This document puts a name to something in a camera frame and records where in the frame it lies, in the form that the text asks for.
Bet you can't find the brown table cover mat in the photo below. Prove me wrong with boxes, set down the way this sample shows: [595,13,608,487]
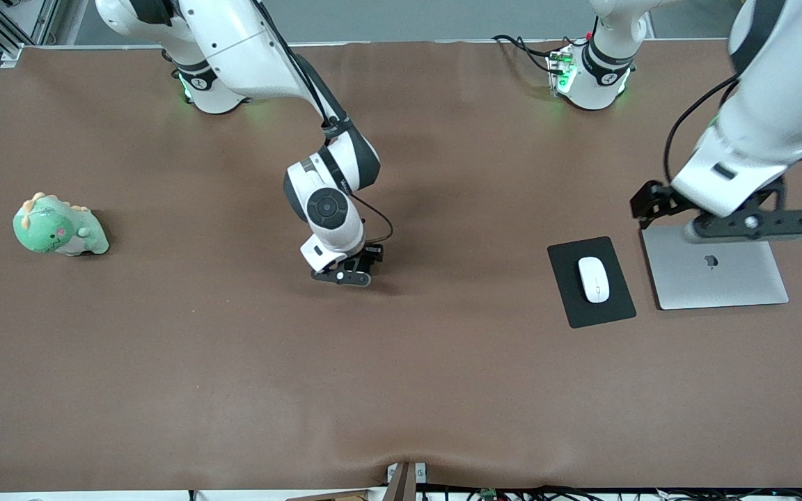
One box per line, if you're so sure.
[0,38,802,493]

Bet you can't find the white computer mouse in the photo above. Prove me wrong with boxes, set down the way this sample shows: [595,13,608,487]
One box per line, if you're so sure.
[577,256,611,304]

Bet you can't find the green dinosaur plush toy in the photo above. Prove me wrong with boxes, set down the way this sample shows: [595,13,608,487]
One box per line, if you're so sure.
[13,192,110,257]

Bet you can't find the black base cable bundle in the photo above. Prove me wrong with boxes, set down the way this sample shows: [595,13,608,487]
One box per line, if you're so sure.
[492,17,598,76]

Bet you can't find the silver laptop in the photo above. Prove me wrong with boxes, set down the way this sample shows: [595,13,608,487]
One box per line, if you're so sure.
[640,224,790,311]

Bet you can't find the aluminium frame profile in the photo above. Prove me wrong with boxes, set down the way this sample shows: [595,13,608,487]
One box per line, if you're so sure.
[0,0,62,68]

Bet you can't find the black mouse pad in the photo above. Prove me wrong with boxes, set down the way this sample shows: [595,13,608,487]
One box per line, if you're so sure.
[547,236,638,329]

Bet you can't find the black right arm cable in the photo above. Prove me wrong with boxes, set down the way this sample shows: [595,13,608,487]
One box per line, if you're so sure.
[251,0,395,246]

